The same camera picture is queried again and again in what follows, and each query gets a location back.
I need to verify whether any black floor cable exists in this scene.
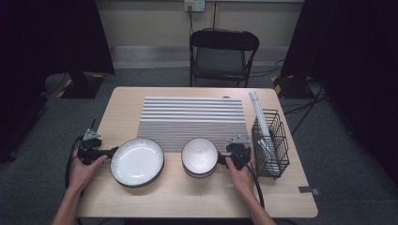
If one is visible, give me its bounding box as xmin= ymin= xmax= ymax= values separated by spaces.
xmin=283 ymin=79 xmax=328 ymax=137
xmin=249 ymin=58 xmax=285 ymax=79

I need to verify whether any person's left hand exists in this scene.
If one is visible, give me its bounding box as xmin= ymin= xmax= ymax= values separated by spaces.
xmin=69 ymin=154 xmax=109 ymax=190

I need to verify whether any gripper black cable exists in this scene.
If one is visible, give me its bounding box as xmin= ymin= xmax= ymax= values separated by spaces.
xmin=233 ymin=153 xmax=266 ymax=210
xmin=64 ymin=134 xmax=84 ymax=190

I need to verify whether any black curtain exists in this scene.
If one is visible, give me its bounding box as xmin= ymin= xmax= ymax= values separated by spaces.
xmin=280 ymin=0 xmax=398 ymax=188
xmin=0 ymin=0 xmax=115 ymax=163

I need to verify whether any white plate dark rim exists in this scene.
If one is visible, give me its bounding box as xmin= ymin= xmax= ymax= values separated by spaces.
xmin=110 ymin=138 xmax=165 ymax=188

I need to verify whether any bundle of white chopsticks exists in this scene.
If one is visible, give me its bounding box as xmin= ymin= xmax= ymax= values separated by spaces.
xmin=249 ymin=89 xmax=275 ymax=142

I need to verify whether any grey floor tape piece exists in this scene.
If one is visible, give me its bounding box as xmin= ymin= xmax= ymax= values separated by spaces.
xmin=298 ymin=186 xmax=321 ymax=197

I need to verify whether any person's right hand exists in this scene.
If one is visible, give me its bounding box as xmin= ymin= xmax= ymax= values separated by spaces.
xmin=225 ymin=153 xmax=257 ymax=196

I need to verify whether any black stand base yellow tape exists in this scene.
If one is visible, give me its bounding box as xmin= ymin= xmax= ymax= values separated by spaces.
xmin=271 ymin=74 xmax=315 ymax=100
xmin=56 ymin=69 xmax=105 ymax=100

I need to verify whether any black wire basket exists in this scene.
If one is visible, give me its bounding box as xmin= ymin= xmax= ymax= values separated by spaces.
xmin=251 ymin=108 xmax=290 ymax=180

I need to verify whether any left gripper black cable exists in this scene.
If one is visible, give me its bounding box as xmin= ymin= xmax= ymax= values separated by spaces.
xmin=64 ymin=134 xmax=84 ymax=190

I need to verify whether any white wall outlet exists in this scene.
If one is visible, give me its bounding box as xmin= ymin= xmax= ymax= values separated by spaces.
xmin=183 ymin=0 xmax=206 ymax=13

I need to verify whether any thin vertical wall conduit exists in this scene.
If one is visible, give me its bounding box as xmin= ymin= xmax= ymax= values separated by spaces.
xmin=211 ymin=1 xmax=218 ymax=30

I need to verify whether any grey striped placemat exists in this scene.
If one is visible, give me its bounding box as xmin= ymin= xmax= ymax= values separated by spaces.
xmin=136 ymin=96 xmax=253 ymax=154

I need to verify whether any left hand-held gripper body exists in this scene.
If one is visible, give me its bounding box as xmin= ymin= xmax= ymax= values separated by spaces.
xmin=77 ymin=128 xmax=107 ymax=166

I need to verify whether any round grey stand base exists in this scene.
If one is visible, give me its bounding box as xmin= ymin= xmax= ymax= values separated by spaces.
xmin=44 ymin=72 xmax=73 ymax=97

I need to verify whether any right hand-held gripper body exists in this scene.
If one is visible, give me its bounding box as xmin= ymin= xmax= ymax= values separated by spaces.
xmin=225 ymin=135 xmax=252 ymax=172

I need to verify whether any black power cable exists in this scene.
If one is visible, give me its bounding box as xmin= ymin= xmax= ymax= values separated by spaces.
xmin=187 ymin=5 xmax=195 ymax=37

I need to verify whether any black folding chair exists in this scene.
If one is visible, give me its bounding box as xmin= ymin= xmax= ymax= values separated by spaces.
xmin=189 ymin=27 xmax=261 ymax=88

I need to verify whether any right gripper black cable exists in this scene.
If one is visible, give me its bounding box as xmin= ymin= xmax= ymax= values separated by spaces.
xmin=233 ymin=153 xmax=266 ymax=210

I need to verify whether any white ceramic spoon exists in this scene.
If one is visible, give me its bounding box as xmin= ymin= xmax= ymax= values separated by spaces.
xmin=257 ymin=138 xmax=282 ymax=176

